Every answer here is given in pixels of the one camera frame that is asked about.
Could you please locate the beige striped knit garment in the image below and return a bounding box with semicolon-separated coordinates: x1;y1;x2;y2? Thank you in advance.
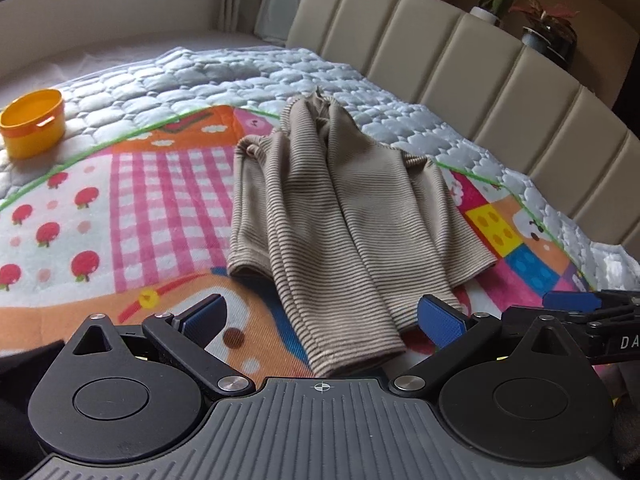
227;92;496;376

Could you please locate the colourful cartoon play mat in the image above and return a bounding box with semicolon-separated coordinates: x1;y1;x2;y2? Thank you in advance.
1;106;590;380

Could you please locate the beige padded headboard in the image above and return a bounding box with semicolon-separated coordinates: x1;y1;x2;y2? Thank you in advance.
286;0;639;255

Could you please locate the grey quilted mattress pad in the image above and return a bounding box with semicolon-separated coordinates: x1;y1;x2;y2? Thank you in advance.
1;42;639;289

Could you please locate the orange plastic round container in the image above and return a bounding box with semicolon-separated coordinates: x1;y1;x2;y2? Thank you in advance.
1;89;65;160

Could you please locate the red-leaf plant in dark pot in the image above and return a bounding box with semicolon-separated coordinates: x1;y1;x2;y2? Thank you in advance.
511;0;578;70

